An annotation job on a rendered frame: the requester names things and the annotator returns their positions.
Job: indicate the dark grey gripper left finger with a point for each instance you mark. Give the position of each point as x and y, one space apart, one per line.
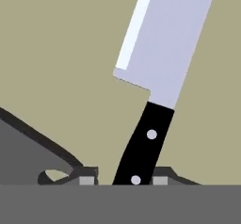
86 174

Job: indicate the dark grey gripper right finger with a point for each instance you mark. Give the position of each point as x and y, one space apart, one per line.
163 175

